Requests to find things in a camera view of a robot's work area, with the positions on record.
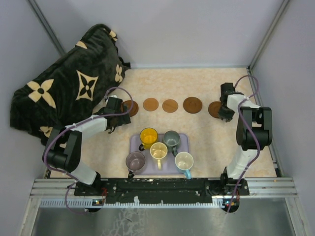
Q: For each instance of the white mug blue handle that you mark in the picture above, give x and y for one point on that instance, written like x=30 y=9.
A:
x=184 y=161

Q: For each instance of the yellow glass mug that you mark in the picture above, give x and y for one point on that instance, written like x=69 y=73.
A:
x=148 y=137

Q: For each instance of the grey ceramic mug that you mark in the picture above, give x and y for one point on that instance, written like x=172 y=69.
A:
x=172 y=141

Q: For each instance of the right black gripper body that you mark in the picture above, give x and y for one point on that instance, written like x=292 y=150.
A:
x=226 y=113

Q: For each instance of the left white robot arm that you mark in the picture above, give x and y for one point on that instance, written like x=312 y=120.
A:
x=64 y=146

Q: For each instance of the purple glass mug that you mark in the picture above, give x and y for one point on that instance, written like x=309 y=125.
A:
x=136 y=163

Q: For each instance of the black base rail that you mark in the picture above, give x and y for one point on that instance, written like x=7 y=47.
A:
x=162 y=190

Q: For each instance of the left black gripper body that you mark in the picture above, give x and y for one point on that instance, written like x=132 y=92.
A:
x=122 y=120

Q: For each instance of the cream yellow mug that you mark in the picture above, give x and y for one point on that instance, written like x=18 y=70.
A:
x=159 y=152

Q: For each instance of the black floral plush blanket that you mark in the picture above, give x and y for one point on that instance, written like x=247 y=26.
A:
x=68 y=91

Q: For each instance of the light brown coaster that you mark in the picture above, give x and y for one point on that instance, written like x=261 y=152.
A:
x=150 y=104
x=170 y=105

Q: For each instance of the dark brown coaster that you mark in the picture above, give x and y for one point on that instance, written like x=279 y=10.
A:
x=213 y=109
x=192 y=105
x=133 y=105

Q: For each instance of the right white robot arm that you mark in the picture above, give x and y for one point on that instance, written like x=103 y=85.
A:
x=253 y=133

